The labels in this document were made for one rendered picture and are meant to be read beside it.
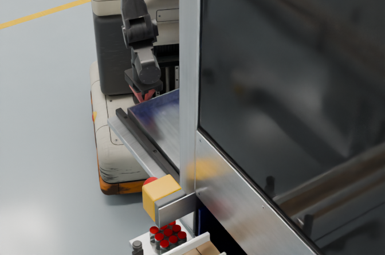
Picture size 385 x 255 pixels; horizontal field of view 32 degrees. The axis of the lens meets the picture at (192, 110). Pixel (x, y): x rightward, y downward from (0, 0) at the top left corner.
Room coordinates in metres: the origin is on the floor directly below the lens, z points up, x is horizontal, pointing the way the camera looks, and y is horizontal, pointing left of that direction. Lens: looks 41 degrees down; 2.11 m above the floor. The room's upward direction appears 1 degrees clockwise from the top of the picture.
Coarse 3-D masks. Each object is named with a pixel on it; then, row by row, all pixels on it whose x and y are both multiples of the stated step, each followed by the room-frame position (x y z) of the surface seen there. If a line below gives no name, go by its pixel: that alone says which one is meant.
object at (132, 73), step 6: (132, 66) 1.42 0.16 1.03; (126, 72) 1.45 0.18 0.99; (132, 72) 1.43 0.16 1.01; (132, 78) 1.43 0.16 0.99; (138, 78) 1.41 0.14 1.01; (138, 84) 1.40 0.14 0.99; (144, 84) 1.40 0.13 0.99; (150, 84) 1.40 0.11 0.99; (156, 84) 1.40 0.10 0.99; (162, 84) 1.41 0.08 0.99; (144, 90) 1.38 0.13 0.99
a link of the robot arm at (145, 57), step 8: (152, 24) 1.43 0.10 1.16; (144, 40) 1.43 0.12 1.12; (152, 40) 1.42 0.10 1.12; (136, 48) 1.39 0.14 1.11; (144, 48) 1.39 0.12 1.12; (152, 48) 1.39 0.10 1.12; (144, 56) 1.36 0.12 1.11; (152, 56) 1.36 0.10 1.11; (136, 64) 1.37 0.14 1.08; (144, 64) 1.34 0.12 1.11; (152, 64) 1.34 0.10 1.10; (144, 72) 1.34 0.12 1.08; (152, 72) 1.34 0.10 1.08; (160, 72) 1.35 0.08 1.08; (144, 80) 1.34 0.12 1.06; (152, 80) 1.34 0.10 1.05
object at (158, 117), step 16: (160, 96) 1.45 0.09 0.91; (176, 96) 1.48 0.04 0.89; (128, 112) 1.39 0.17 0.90; (144, 112) 1.42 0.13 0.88; (160, 112) 1.42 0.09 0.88; (176, 112) 1.42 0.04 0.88; (144, 128) 1.32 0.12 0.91; (160, 128) 1.35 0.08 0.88; (176, 128) 1.35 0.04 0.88; (160, 144) 1.29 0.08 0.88; (176, 144) 1.29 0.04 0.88; (176, 160) 1.23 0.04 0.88
